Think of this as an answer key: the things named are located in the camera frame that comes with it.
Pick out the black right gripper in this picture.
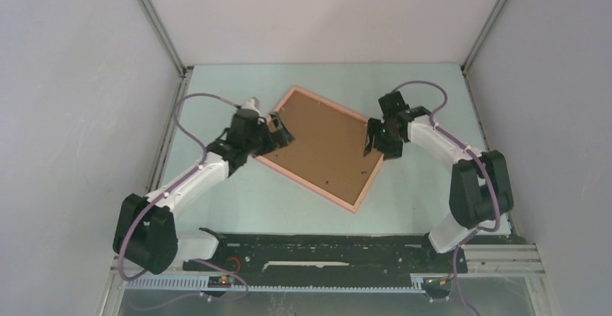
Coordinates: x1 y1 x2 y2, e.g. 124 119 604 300
362 119 403 163

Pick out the pink wooden picture frame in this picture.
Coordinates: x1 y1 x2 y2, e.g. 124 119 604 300
255 85 385 214

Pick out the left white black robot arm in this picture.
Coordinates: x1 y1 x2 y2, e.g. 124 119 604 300
113 107 294 274

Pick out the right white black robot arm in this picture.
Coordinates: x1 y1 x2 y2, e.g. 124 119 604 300
364 91 514 271

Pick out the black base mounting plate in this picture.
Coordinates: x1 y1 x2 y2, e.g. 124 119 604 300
209 233 468 288

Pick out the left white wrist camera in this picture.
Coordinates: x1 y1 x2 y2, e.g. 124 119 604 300
240 97 261 116

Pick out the white slotted cable duct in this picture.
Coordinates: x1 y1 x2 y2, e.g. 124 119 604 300
126 275 424 294

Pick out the right aluminium corner post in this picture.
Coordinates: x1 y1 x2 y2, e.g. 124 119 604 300
461 0 510 76

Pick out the aluminium corner post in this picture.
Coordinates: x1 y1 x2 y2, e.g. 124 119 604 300
461 0 510 76
137 0 187 77

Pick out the aluminium rail front beam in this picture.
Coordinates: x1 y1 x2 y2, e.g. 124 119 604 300
110 242 546 278

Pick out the left aluminium corner post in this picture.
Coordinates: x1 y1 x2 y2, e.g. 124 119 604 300
137 0 187 77

